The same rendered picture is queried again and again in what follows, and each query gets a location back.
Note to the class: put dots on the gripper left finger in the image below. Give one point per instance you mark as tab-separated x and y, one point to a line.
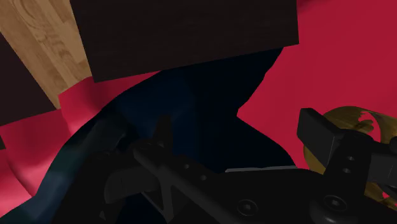
176	169

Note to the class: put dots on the gold round object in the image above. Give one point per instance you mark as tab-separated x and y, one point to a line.
344	118

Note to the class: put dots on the dark brown robot stand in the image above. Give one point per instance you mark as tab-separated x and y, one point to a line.
186	34

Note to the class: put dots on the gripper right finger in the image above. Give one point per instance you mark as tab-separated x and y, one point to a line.
321	136

